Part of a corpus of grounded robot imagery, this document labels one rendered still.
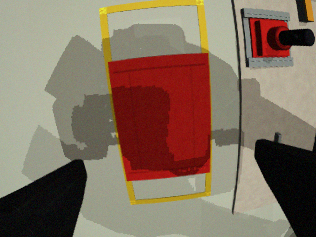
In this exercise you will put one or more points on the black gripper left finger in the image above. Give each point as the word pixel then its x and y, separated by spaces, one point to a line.
pixel 48 207

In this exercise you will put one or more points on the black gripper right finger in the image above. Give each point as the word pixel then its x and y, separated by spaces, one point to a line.
pixel 291 174

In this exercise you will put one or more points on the yellow rectangular frame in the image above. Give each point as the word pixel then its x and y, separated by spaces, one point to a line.
pixel 108 58

